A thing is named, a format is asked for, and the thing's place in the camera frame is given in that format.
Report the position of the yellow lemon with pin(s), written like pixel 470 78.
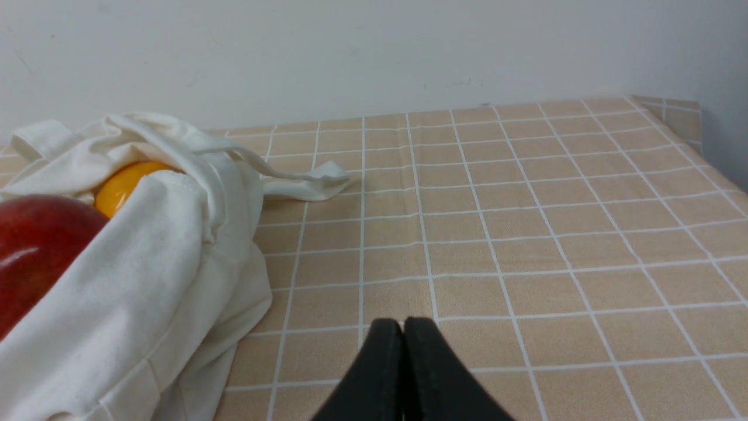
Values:
pixel 116 190

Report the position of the white cloth bag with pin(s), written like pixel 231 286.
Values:
pixel 145 323

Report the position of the checkered beige tablecloth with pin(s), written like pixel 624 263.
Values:
pixel 581 260

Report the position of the red apple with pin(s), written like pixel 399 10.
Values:
pixel 41 235

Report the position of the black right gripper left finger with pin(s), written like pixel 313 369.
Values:
pixel 370 390

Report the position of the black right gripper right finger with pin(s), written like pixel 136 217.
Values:
pixel 437 385

